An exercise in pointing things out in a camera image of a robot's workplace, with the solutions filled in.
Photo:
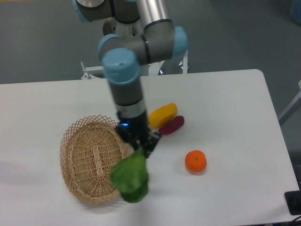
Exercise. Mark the purple sweet potato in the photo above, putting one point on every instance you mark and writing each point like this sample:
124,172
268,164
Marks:
175,124

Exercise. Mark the green bok choy vegetable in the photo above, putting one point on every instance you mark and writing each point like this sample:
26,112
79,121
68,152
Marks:
130,177

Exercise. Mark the woven wicker basket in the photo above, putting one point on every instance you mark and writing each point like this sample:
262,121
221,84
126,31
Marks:
89,149

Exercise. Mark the yellow mango fruit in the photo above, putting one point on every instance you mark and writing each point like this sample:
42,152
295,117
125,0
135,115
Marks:
162,115

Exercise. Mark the white frame at right edge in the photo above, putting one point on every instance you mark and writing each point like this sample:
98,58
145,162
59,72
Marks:
291,108

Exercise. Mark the black device at table edge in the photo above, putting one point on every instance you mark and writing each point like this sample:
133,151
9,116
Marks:
293,201

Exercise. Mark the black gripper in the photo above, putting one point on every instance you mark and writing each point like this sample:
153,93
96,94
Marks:
136,128

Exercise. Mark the orange tangerine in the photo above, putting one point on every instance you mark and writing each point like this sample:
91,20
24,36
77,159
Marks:
195,161

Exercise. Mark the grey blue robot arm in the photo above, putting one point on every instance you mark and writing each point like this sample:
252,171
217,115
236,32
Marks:
123,56

